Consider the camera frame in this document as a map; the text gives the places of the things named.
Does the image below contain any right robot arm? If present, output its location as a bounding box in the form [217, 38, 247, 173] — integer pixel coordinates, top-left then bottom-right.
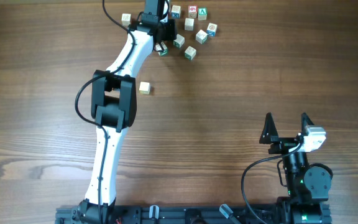
[259, 113, 333, 224]

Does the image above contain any black cable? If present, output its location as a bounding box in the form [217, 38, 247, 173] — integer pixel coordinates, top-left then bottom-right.
[241, 141, 304, 224]
[75, 0, 136, 218]

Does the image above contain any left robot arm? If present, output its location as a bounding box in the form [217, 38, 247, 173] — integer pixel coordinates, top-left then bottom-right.
[55, 0, 177, 223]

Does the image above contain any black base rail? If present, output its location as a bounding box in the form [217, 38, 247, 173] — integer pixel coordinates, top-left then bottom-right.
[54, 203, 333, 224]

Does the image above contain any right black cable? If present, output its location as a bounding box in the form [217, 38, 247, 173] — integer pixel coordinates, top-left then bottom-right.
[241, 141, 304, 224]

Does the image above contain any green edged block middle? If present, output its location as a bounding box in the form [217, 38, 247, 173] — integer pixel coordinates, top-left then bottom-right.
[173, 34, 185, 49]

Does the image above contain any blue X letter block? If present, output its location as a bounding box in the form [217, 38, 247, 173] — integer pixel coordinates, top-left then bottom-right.
[171, 5, 181, 19]

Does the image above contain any blue edged picture block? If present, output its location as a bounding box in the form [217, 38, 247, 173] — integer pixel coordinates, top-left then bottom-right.
[207, 23, 218, 37]

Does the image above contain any green letter A block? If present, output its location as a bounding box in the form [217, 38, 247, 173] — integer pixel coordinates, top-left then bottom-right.
[198, 7, 208, 21]

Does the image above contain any plain wooden block centre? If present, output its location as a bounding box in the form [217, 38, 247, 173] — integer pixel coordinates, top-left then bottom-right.
[185, 18, 195, 31]

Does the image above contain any green edged block lower left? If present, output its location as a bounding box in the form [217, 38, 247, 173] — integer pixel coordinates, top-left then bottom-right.
[154, 42, 168, 56]

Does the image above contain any yellow edged wooden block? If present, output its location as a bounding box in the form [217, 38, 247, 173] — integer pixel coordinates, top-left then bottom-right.
[139, 82, 151, 95]

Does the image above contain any green edged block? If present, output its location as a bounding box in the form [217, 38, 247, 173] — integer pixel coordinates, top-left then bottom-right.
[185, 46, 196, 60]
[173, 34, 185, 49]
[195, 29, 208, 44]
[154, 42, 168, 56]

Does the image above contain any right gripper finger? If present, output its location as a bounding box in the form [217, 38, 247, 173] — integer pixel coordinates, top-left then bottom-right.
[301, 113, 314, 136]
[259, 113, 278, 144]

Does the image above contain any red number 6 block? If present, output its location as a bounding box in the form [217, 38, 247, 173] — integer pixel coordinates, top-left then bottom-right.
[188, 5, 198, 19]

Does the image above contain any green edged block lower right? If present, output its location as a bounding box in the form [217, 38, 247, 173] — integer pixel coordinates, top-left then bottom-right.
[185, 46, 196, 60]

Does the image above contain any plain wooden block far left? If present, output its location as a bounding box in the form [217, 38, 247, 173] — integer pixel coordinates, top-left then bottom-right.
[121, 13, 132, 26]

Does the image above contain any left black cable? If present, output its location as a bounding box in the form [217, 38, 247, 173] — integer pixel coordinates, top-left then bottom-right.
[75, 0, 136, 218]

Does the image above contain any plain wooden block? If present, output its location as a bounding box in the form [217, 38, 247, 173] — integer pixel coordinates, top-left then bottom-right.
[185, 18, 195, 31]
[121, 13, 132, 26]

